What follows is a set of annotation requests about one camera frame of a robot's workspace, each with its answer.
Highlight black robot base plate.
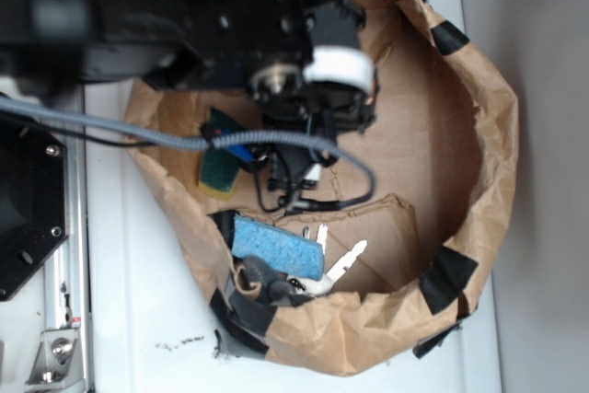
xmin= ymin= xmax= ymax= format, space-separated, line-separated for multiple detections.
xmin=1 ymin=112 xmax=68 ymax=302

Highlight blue sponge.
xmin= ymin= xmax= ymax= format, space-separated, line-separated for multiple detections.
xmin=231 ymin=215 xmax=325 ymax=280

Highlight white tape roll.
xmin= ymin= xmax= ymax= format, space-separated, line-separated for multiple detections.
xmin=303 ymin=45 xmax=375 ymax=96

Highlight brown paper bag bin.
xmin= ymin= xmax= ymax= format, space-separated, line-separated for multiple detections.
xmin=131 ymin=0 xmax=519 ymax=376

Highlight white plastic keys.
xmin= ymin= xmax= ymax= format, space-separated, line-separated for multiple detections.
xmin=286 ymin=239 xmax=368 ymax=297

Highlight green and yellow sponge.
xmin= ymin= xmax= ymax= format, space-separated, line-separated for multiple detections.
xmin=197 ymin=108 xmax=247 ymax=201

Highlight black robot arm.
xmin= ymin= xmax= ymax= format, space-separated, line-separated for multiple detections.
xmin=1 ymin=0 xmax=376 ymax=132

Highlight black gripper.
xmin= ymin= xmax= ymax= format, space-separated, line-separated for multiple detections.
xmin=82 ymin=0 xmax=375 ymax=132

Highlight aluminium frame rail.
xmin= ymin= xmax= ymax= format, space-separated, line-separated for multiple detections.
xmin=24 ymin=134 xmax=95 ymax=392

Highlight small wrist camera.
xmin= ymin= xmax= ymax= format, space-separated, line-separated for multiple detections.
xmin=242 ymin=144 xmax=341 ymax=214

